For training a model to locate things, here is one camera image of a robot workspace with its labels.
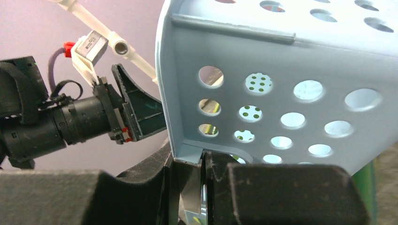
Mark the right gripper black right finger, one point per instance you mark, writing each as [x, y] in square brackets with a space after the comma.
[262, 194]

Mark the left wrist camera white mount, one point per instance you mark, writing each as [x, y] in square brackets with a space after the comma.
[86, 52]

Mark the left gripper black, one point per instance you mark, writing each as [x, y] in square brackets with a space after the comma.
[139, 116]

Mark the light blue plastic basket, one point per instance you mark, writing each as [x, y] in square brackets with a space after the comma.
[280, 81]

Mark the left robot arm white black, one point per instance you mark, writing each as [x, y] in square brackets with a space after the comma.
[34, 123]

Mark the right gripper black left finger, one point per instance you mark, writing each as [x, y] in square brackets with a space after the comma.
[137, 196]

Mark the white pvc pipe frame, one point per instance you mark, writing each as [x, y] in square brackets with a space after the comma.
[118, 45]

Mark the green plastic basket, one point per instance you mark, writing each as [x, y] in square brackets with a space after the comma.
[365, 181]

